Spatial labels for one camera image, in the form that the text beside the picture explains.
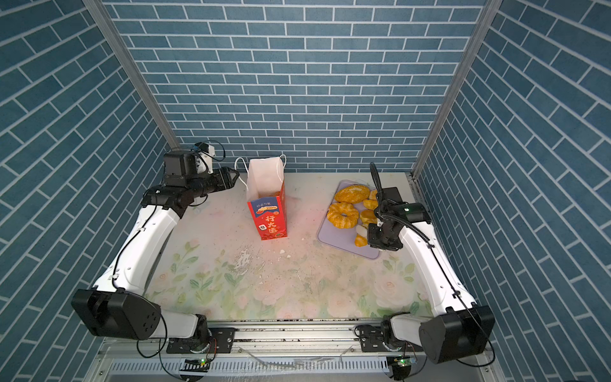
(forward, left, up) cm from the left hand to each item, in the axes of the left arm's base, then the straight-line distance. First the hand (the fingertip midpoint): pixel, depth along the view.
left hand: (233, 172), depth 76 cm
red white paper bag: (+12, -6, -27) cm, 30 cm away
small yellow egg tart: (+2, -50, -28) cm, 57 cm away
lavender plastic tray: (-6, -39, -33) cm, 52 cm away
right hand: (-17, -45, -13) cm, 50 cm away
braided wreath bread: (+4, -39, -29) cm, 49 cm away
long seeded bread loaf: (+14, -45, -28) cm, 54 cm away
